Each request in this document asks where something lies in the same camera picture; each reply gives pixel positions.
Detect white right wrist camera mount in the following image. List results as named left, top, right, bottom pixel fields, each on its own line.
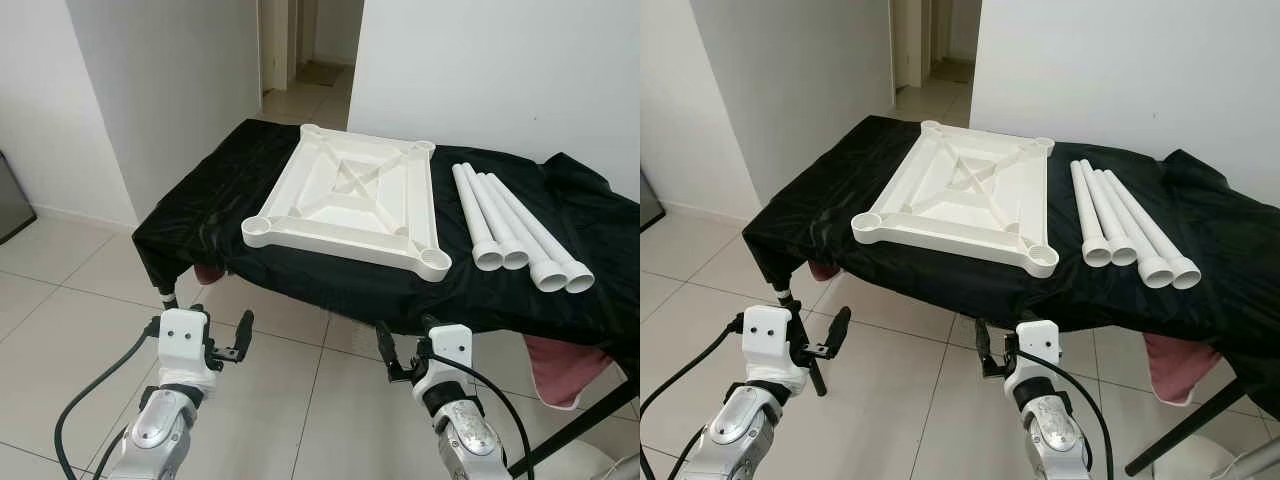
left=415, top=324, right=474, bottom=396
left=1005, top=320, right=1062, bottom=391

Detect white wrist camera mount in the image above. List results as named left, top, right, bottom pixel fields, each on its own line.
left=415, top=324, right=474, bottom=396
left=741, top=305, right=809, bottom=396
left=157, top=307, right=221, bottom=401
left=1005, top=320, right=1062, bottom=391

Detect white plastic table leg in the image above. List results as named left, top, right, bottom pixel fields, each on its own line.
left=1093, top=168, right=1175, bottom=289
left=488, top=172, right=597, bottom=294
left=463, top=166, right=530, bottom=271
left=452, top=163, right=504, bottom=272
left=1080, top=160, right=1139, bottom=267
left=476, top=172, right=569, bottom=293
left=1105, top=168, right=1202, bottom=289
left=1069, top=160, right=1113, bottom=269

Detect dark grey appliance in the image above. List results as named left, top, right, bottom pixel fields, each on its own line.
left=640, top=170, right=667, bottom=234
left=0, top=150, right=39, bottom=246

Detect white plastic table top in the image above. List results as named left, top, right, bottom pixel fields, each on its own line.
left=241, top=124, right=453, bottom=282
left=851, top=120, right=1061, bottom=279

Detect brown floor mat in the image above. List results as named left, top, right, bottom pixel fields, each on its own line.
left=297, top=60, right=348, bottom=88
left=930, top=57, right=976, bottom=84

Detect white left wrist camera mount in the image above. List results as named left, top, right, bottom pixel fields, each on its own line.
left=741, top=305, right=809, bottom=396
left=157, top=307, right=221, bottom=401

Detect white door frame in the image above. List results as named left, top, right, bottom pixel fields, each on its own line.
left=258, top=0, right=301, bottom=96
left=890, top=0, right=936, bottom=91

